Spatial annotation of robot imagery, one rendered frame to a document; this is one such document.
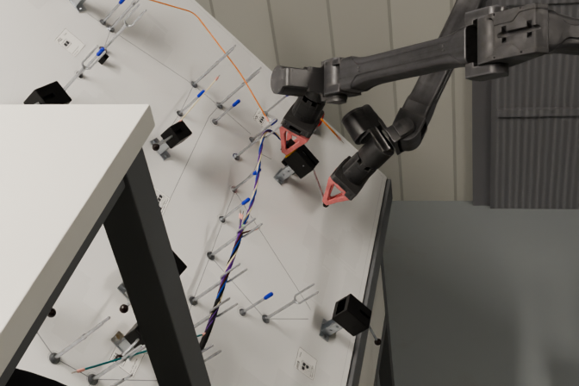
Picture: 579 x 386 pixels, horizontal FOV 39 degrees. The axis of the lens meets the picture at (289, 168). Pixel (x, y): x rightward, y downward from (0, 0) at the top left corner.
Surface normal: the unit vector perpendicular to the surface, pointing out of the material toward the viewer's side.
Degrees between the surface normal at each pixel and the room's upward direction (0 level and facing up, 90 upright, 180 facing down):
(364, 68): 60
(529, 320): 0
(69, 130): 0
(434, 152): 90
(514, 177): 90
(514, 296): 0
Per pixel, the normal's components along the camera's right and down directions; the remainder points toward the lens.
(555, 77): -0.18, 0.59
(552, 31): 0.30, -0.08
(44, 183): -0.14, -0.80
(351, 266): 0.66, -0.50
